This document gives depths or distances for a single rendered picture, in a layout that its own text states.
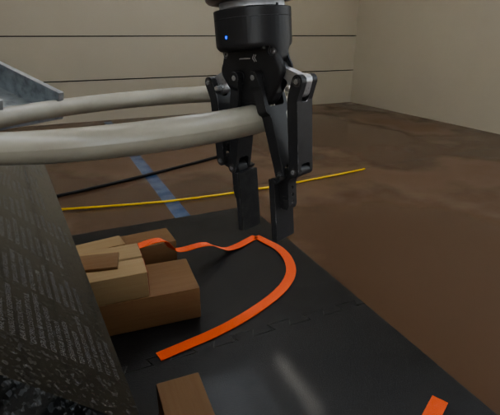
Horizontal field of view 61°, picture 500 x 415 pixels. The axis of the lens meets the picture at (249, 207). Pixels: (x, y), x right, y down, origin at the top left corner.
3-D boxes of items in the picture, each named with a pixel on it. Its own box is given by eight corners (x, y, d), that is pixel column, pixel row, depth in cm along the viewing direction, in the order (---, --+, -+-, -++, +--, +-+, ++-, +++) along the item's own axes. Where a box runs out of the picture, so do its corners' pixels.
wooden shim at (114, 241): (67, 260, 181) (67, 257, 180) (63, 251, 188) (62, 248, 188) (125, 246, 193) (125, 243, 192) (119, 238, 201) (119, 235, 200)
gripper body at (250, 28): (310, 2, 41) (312, 100, 44) (246, 11, 46) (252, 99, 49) (258, -1, 36) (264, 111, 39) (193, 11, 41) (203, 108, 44)
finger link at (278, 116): (271, 70, 44) (281, 66, 43) (295, 174, 46) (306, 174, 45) (245, 73, 42) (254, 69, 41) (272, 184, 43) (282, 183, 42)
